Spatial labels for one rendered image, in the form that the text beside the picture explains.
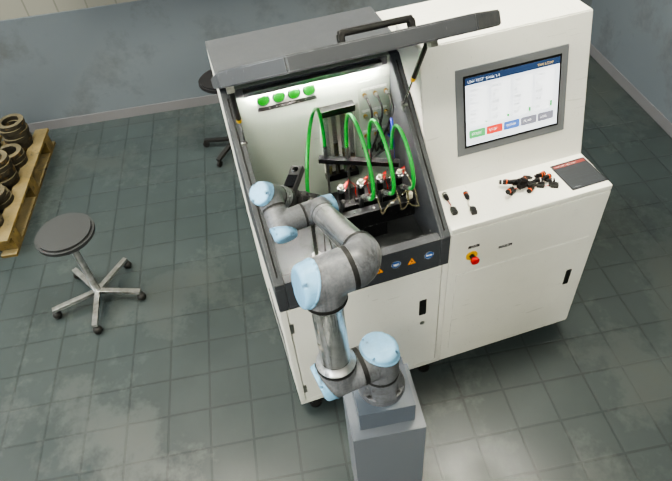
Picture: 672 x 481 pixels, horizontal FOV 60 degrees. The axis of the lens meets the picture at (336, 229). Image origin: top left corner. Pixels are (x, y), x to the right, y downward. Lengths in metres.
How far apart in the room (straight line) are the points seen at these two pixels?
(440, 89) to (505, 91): 0.27
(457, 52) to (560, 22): 0.41
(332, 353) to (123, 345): 1.96
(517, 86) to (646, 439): 1.66
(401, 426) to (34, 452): 1.90
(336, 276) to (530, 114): 1.33
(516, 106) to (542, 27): 0.30
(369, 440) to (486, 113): 1.28
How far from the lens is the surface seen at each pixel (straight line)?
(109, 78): 4.91
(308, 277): 1.38
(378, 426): 1.98
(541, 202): 2.42
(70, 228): 3.31
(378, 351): 1.74
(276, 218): 1.75
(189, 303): 3.44
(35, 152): 4.77
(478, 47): 2.27
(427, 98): 2.24
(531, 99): 2.45
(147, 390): 3.20
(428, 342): 2.80
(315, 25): 2.49
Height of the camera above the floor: 2.59
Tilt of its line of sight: 45 degrees down
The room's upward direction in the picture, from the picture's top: 6 degrees counter-clockwise
